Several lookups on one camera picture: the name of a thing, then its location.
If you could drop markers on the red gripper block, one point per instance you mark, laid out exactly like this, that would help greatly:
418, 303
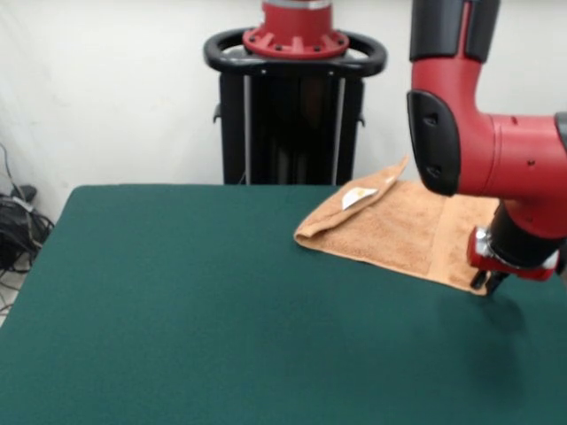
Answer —
509, 268

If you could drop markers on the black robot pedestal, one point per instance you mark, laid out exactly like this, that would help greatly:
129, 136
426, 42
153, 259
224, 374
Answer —
283, 146

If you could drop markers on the tan terry towel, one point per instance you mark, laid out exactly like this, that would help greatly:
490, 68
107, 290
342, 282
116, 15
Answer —
390, 230

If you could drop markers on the dark green table cloth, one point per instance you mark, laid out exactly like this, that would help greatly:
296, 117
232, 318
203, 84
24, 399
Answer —
133, 265

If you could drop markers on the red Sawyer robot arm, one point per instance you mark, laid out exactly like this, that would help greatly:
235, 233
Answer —
487, 155

